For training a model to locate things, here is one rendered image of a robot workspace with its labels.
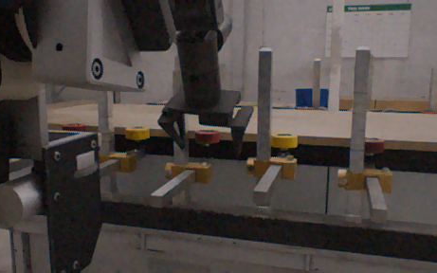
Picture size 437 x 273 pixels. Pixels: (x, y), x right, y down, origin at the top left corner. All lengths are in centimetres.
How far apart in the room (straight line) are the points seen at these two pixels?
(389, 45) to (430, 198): 697
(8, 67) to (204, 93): 30
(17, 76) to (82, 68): 11
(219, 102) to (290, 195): 86
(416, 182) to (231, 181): 58
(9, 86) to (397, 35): 810
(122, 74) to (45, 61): 6
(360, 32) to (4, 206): 802
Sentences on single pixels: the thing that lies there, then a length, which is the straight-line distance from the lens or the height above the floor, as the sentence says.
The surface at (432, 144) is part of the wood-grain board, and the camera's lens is 141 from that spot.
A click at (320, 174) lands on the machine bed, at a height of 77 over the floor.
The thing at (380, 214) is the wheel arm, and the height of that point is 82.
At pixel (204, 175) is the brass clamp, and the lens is 127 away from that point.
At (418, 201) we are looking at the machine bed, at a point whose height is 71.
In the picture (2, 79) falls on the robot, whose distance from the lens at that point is 41.
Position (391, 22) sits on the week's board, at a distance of 837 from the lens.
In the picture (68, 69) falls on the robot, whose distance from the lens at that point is 33.
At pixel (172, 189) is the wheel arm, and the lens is 110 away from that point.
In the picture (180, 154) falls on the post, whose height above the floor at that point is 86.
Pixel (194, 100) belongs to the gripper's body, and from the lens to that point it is 64.
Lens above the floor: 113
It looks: 10 degrees down
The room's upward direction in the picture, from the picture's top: straight up
